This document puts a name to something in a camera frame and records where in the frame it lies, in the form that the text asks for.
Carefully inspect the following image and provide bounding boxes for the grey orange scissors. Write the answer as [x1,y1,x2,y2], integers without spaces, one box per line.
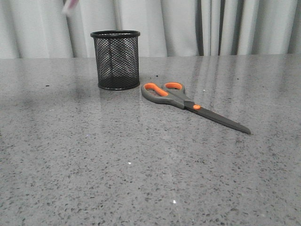
[141,82,251,134]

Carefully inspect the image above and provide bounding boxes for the pink marker pen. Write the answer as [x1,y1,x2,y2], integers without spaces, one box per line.
[62,0,79,16]

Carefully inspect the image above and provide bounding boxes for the black mesh pen holder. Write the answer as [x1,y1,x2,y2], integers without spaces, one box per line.
[90,30,140,90]

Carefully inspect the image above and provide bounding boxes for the grey curtain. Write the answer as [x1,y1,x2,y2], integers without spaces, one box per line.
[0,0,301,59]

